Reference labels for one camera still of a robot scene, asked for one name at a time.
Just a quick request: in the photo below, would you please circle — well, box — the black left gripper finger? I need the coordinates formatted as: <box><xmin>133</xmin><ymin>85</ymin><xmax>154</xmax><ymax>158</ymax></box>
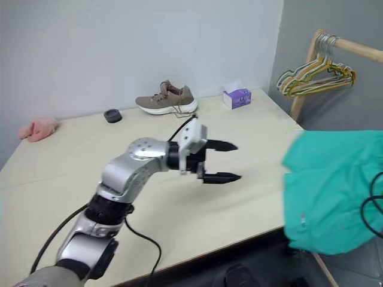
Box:
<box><xmin>206</xmin><ymin>138</ymin><xmax>239</xmax><ymax>152</ymax></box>
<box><xmin>202</xmin><ymin>171</ymin><xmax>242</xmax><ymax>185</ymax></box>

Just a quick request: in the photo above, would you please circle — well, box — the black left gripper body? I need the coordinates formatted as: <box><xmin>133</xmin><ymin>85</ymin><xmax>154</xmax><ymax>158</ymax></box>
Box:
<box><xmin>184</xmin><ymin>145</ymin><xmax>211</xmax><ymax>181</ymax></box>

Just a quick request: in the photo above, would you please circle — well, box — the teal green garment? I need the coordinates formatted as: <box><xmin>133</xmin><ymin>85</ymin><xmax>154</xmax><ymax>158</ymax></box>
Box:
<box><xmin>282</xmin><ymin>129</ymin><xmax>383</xmax><ymax>257</ymax></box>

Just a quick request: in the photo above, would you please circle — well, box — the purple white tissue box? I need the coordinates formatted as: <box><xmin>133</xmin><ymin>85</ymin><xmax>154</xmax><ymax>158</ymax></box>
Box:
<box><xmin>222</xmin><ymin>80</ymin><xmax>253</xmax><ymax>110</ymax></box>

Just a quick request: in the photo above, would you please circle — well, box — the taupe sneaker with white sole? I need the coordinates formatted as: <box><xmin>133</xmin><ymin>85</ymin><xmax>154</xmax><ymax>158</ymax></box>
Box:
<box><xmin>135</xmin><ymin>79</ymin><xmax>199</xmax><ymax>119</ymax></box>

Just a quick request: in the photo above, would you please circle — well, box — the dark grey round cup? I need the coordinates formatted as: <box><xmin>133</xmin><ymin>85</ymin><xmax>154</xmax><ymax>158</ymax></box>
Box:
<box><xmin>104</xmin><ymin>109</ymin><xmax>123</xmax><ymax>124</ymax></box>

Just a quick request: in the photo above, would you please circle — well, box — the dark rounded shape under table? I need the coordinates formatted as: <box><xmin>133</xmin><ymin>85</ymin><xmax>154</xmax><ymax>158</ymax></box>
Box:
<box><xmin>224</xmin><ymin>264</ymin><xmax>256</xmax><ymax>287</ymax></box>

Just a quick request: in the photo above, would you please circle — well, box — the bunch of clothes hangers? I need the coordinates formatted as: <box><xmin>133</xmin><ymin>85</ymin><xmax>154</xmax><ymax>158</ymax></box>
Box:
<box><xmin>276</xmin><ymin>32</ymin><xmax>357</xmax><ymax>96</ymax></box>

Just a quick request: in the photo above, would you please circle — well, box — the pink fluffy cloth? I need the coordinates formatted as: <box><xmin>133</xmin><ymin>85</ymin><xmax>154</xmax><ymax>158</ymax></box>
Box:
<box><xmin>18</xmin><ymin>115</ymin><xmax>59</xmax><ymax>143</ymax></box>

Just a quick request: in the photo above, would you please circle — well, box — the wooden clothes rack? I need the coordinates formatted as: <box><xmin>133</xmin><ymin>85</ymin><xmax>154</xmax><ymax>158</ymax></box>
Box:
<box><xmin>289</xmin><ymin>29</ymin><xmax>383</xmax><ymax>287</ymax></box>

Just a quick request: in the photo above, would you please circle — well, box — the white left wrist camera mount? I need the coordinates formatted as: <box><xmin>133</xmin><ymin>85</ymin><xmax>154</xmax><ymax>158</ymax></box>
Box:
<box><xmin>178</xmin><ymin>118</ymin><xmax>208</xmax><ymax>176</ymax></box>

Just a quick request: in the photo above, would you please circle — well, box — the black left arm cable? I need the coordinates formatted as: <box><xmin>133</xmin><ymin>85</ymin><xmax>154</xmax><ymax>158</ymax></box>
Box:
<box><xmin>29</xmin><ymin>114</ymin><xmax>198</xmax><ymax>287</ymax></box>

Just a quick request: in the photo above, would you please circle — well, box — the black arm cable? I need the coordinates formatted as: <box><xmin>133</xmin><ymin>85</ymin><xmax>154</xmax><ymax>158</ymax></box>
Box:
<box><xmin>360</xmin><ymin>171</ymin><xmax>383</xmax><ymax>240</ymax></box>
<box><xmin>29</xmin><ymin>114</ymin><xmax>198</xmax><ymax>287</ymax></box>

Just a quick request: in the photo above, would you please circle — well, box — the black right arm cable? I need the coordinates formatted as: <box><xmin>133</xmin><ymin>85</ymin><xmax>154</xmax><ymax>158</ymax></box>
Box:
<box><xmin>360</xmin><ymin>171</ymin><xmax>383</xmax><ymax>240</ymax></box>

